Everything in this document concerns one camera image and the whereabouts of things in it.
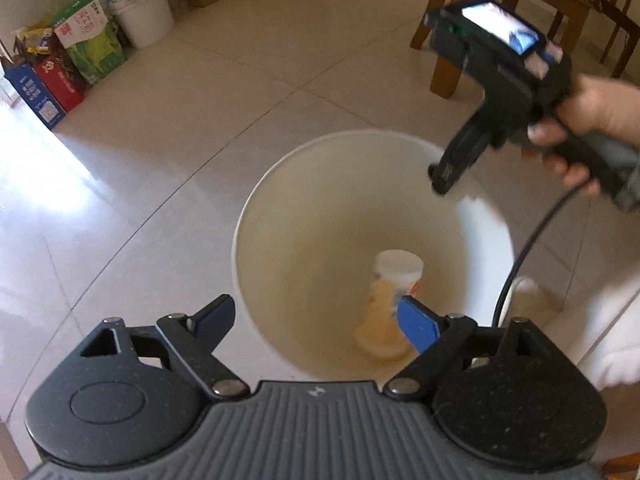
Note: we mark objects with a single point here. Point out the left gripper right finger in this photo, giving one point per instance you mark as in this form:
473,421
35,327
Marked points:
461,361

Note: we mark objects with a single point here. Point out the white bucket in corner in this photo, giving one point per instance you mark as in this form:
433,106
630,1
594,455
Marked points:
145,22

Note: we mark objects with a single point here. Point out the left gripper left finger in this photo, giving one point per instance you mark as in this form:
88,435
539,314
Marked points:
170,360

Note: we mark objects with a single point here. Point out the milk tea paper cup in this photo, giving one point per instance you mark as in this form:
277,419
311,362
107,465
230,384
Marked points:
396,273

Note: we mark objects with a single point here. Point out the red box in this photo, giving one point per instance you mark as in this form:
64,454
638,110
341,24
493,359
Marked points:
62,80

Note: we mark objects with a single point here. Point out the blue box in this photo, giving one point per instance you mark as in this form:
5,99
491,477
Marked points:
35,94

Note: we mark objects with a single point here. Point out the white plastic bucket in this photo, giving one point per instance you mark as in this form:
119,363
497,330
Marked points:
306,242

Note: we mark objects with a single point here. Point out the green white carton box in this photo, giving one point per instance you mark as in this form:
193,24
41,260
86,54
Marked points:
89,39

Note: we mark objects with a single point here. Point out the person's right hand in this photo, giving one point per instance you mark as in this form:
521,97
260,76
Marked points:
608,105

